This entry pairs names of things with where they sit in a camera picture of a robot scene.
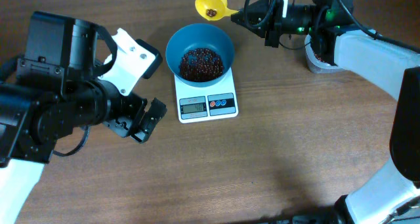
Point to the yellow measuring scoop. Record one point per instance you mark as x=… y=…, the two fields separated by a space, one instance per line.
x=213 y=10

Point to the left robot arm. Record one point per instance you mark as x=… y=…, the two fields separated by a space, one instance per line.
x=73 y=73

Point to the white digital kitchen scale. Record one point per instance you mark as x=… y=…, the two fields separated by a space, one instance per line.
x=201 y=104

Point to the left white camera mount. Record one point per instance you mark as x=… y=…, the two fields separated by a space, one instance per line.
x=133 y=60

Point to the clear plastic bean container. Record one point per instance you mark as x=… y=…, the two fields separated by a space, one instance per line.
x=317 y=66

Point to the red beans in bowl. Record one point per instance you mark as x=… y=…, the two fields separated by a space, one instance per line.
x=201 y=65

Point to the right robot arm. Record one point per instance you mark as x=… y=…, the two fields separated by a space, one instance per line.
x=336 y=37

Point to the teal plastic bowl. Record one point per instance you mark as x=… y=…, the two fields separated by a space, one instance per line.
x=199 y=36

